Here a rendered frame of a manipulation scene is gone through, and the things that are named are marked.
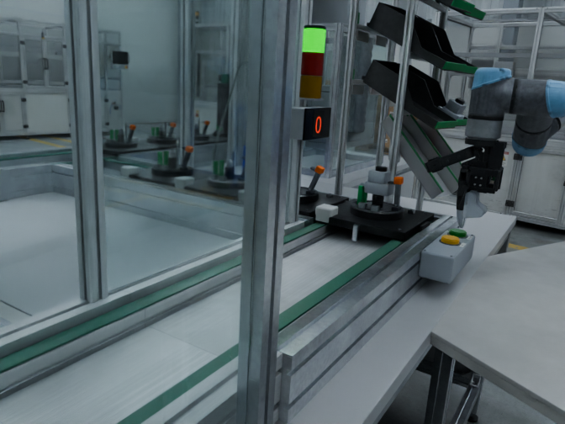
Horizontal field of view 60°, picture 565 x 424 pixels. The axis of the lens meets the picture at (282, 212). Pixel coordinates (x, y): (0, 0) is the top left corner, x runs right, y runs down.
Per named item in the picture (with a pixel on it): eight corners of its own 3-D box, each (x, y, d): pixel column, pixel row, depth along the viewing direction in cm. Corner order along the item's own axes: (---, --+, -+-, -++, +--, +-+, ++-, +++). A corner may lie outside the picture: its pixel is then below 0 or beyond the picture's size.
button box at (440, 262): (472, 258, 121) (476, 234, 120) (450, 284, 104) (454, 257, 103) (443, 251, 125) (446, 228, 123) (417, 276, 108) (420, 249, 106)
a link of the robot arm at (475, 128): (463, 119, 109) (472, 117, 116) (461, 139, 111) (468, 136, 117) (499, 121, 106) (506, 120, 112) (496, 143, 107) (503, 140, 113)
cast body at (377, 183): (393, 193, 129) (396, 167, 128) (387, 196, 126) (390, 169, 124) (363, 188, 134) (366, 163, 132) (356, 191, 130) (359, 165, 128)
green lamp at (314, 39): (328, 53, 112) (330, 30, 110) (317, 51, 108) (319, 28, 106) (308, 53, 114) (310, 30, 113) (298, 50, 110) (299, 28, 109)
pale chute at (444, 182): (451, 194, 152) (462, 186, 149) (431, 199, 142) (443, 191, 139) (401, 122, 159) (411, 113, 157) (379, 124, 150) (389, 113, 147)
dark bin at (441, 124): (454, 128, 148) (467, 106, 144) (434, 129, 138) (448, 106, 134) (384, 83, 161) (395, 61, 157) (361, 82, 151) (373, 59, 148)
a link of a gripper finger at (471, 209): (479, 235, 113) (486, 195, 111) (452, 229, 116) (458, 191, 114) (482, 231, 115) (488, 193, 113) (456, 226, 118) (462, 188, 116)
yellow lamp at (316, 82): (324, 98, 114) (326, 76, 113) (314, 98, 110) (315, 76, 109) (306, 97, 117) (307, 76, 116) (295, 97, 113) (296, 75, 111)
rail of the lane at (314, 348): (455, 251, 138) (461, 214, 135) (287, 423, 65) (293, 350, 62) (435, 247, 141) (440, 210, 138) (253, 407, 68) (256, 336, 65)
